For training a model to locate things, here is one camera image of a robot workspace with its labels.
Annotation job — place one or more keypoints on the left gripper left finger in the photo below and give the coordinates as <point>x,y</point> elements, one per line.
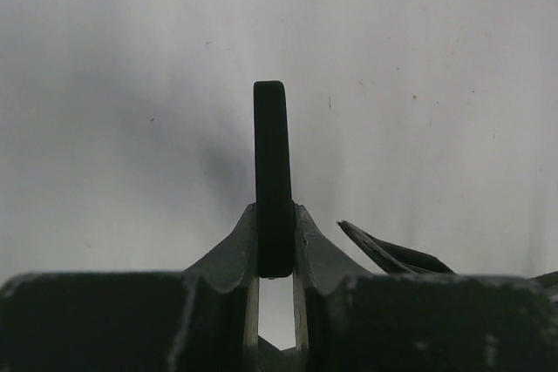
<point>219,324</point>

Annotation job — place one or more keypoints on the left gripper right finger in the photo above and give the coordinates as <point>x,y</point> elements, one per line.
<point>322,272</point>

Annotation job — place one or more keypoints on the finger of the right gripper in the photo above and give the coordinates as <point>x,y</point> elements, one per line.
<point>392,258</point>

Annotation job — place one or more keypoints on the phone with black case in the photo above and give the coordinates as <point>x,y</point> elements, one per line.
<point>275,211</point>

